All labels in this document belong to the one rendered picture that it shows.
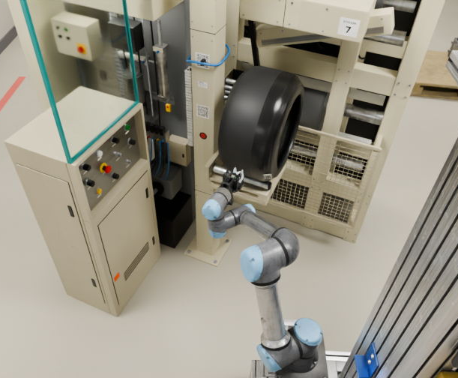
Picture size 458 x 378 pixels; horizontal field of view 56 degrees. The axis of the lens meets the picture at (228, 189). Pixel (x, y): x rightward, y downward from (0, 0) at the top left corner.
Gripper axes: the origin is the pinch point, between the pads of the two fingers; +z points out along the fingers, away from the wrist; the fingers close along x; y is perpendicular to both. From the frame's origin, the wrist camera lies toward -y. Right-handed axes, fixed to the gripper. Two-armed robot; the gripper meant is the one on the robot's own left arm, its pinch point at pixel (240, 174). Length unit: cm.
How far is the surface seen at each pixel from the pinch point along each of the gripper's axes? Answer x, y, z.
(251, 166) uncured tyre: -2.3, 0.3, 8.9
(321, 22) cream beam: -15, 62, 48
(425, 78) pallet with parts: -87, -56, 351
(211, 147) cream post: 29.1, -10.6, 30.5
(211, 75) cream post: 29, 34, 25
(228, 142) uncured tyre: 10.6, 10.6, 7.8
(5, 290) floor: 140, -120, -40
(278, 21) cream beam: 6, 59, 48
